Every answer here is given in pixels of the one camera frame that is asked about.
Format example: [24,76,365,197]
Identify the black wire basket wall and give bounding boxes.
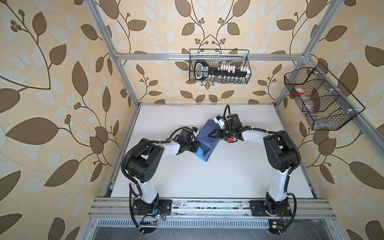
[189,48,252,85]
[284,62,366,131]

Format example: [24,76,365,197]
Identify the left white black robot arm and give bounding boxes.
[121,127,199,216]

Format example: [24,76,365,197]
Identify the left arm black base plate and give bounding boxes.
[133,199,173,216]

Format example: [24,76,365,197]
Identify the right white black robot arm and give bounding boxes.
[209,105,301,216]

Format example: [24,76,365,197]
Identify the light blue wrapping paper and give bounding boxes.
[195,120,219,162]

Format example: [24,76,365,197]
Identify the red capped clear container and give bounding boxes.
[293,88,306,97]

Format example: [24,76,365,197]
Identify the black socket wrench set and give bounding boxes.
[192,60,252,82]

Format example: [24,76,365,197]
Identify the black wire basket right wall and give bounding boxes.
[284,62,366,131]

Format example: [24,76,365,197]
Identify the aluminium front rail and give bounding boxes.
[89,198,337,220]

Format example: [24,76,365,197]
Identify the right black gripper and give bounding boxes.
[208,127,234,140]

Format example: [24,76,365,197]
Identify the black wire basket back wall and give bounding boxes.
[189,48,252,85]

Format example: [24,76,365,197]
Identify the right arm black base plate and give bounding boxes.
[249,200,294,218]

